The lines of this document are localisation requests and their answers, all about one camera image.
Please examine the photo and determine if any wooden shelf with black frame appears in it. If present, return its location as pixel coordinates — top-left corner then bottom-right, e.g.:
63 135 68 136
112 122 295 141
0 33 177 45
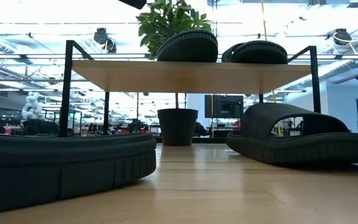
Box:
58 39 322 138

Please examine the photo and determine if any black foam slide sandal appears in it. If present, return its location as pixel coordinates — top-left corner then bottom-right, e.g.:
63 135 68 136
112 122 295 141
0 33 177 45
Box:
156 29 219 63
0 133 157 216
221 40 288 65
226 102 358 166

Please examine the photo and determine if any green plant in black pot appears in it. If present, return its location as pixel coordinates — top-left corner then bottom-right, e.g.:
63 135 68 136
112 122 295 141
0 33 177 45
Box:
135 0 213 147

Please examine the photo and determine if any black ceiling-hung device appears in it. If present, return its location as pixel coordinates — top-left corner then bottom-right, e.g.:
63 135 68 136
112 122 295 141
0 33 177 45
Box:
93 27 117 54
326 27 353 47

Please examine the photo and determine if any black monitor screen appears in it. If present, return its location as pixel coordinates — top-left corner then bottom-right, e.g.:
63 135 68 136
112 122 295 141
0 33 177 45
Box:
204 95 245 119

